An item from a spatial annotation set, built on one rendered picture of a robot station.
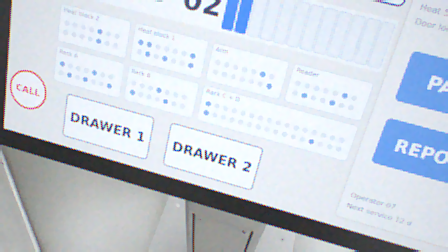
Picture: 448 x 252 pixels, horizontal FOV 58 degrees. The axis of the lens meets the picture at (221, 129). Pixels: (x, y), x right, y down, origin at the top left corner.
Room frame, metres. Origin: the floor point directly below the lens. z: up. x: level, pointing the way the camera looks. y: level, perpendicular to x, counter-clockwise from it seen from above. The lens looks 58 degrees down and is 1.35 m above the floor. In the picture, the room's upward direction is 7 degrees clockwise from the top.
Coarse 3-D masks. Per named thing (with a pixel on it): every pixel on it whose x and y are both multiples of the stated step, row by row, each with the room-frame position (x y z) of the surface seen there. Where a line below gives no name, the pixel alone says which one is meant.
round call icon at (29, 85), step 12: (12, 72) 0.25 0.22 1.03; (24, 72) 0.25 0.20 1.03; (36, 72) 0.25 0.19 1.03; (12, 84) 0.24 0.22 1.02; (24, 84) 0.24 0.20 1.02; (36, 84) 0.24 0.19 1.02; (48, 84) 0.24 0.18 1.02; (12, 96) 0.23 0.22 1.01; (24, 96) 0.23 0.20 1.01; (36, 96) 0.23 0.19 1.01; (24, 108) 0.22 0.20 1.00; (36, 108) 0.22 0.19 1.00
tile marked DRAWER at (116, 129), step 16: (80, 96) 0.23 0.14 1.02; (64, 112) 0.22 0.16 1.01; (80, 112) 0.22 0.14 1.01; (96, 112) 0.22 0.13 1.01; (112, 112) 0.22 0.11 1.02; (128, 112) 0.22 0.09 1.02; (64, 128) 0.21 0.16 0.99; (80, 128) 0.21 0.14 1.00; (96, 128) 0.21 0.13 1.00; (112, 128) 0.21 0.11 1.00; (128, 128) 0.21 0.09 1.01; (144, 128) 0.21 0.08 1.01; (96, 144) 0.20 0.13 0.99; (112, 144) 0.20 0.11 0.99; (128, 144) 0.20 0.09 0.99; (144, 144) 0.20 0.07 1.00
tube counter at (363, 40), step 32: (192, 0) 0.29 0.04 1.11; (224, 0) 0.29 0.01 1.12; (256, 0) 0.28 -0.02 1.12; (288, 0) 0.28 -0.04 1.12; (224, 32) 0.27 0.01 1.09; (256, 32) 0.27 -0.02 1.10; (288, 32) 0.27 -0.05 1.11; (320, 32) 0.26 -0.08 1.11; (352, 32) 0.26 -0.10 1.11; (384, 32) 0.26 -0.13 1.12; (352, 64) 0.25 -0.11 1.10
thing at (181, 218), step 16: (176, 208) 0.50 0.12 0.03; (192, 208) 0.27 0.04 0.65; (208, 208) 0.27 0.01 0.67; (160, 224) 0.44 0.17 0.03; (176, 224) 0.44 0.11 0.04; (192, 224) 0.27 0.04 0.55; (208, 224) 0.27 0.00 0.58; (224, 224) 0.26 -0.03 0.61; (240, 224) 0.25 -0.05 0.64; (256, 224) 0.25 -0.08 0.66; (160, 240) 0.39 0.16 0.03; (176, 240) 0.39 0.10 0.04; (192, 240) 0.27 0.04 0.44; (208, 240) 0.27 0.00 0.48; (224, 240) 0.26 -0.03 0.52; (240, 240) 0.25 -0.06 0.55; (256, 240) 0.25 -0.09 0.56; (272, 240) 0.43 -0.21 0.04; (288, 240) 0.43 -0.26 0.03
